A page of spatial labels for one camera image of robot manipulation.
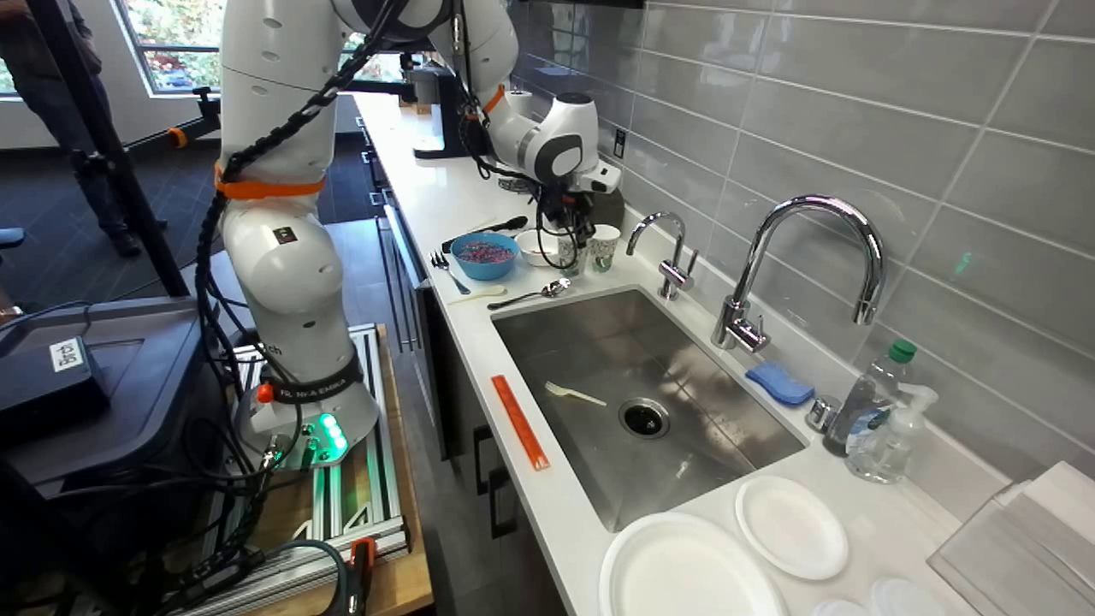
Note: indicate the clear plastic container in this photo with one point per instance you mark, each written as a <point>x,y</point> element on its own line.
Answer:
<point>1028,551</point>

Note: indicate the black coffee machine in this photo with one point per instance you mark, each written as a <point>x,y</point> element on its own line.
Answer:
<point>451,108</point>

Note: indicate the stainless steel sink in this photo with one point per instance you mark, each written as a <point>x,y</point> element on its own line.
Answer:
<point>678,423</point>

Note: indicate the blue bowl with beads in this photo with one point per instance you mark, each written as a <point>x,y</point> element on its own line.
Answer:
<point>487,259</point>

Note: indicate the patterned paper cup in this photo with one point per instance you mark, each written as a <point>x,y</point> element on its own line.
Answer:
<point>562,252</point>
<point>603,249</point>

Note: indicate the dark grey cart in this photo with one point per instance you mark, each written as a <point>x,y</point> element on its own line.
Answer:
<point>100,388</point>

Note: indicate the blue sponge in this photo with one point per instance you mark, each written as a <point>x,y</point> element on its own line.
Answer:
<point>781,386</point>

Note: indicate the large chrome faucet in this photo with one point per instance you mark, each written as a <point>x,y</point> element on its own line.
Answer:
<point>819,239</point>

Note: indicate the small white paper plate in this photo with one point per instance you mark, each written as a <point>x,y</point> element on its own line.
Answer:
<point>792,528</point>

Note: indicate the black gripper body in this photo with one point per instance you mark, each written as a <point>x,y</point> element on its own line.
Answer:
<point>566,215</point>

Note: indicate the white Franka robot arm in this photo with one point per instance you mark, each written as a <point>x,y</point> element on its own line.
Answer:
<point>281,70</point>

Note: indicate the small chrome faucet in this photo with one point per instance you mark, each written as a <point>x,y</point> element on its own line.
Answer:
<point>678,268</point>

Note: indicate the white bowl with beads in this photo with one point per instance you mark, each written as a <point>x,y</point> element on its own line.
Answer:
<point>533,256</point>

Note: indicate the large white paper plate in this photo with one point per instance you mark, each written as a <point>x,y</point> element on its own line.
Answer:
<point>682,566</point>

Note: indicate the metal spoon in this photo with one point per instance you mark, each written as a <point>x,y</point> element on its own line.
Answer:
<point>558,284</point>

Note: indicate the patterned paper cup by wall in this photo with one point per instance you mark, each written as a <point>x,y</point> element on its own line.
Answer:
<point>603,249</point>

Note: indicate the clear soap bottle green cap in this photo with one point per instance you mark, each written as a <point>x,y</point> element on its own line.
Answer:
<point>882,418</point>

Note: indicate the orange strip on counter edge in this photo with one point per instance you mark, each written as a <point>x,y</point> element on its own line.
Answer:
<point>519,426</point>

